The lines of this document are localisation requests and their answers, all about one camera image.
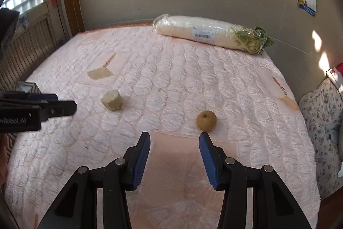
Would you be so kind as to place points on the floral quilt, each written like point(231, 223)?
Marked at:
point(321, 124)

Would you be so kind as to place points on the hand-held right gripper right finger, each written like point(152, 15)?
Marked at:
point(207, 164)

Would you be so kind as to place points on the blue paper cutout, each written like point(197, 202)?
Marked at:
point(23, 23)

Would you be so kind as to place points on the red white plastic bag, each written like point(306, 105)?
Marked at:
point(337, 74)

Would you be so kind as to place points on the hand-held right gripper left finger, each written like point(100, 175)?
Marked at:
point(142, 162)

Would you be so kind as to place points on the plastic-wrapped white daikon radish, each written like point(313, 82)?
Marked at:
point(193, 30)

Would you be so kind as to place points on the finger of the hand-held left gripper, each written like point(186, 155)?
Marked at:
point(45, 97)
point(61, 108)

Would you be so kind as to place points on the brown longan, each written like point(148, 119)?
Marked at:
point(207, 121)

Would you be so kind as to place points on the striped cardboard box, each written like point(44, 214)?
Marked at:
point(26, 87)

